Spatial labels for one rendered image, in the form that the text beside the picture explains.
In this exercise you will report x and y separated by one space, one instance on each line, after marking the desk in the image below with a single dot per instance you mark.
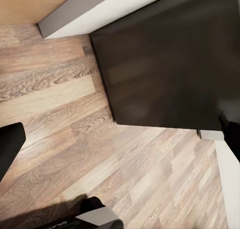
174 64

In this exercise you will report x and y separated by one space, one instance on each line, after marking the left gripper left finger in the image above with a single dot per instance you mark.
12 139

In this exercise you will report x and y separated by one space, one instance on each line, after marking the sliding door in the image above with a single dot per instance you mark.
21 12

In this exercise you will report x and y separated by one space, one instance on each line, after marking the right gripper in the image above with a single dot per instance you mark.
223 121

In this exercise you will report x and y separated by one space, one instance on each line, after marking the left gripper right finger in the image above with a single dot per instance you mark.
232 138

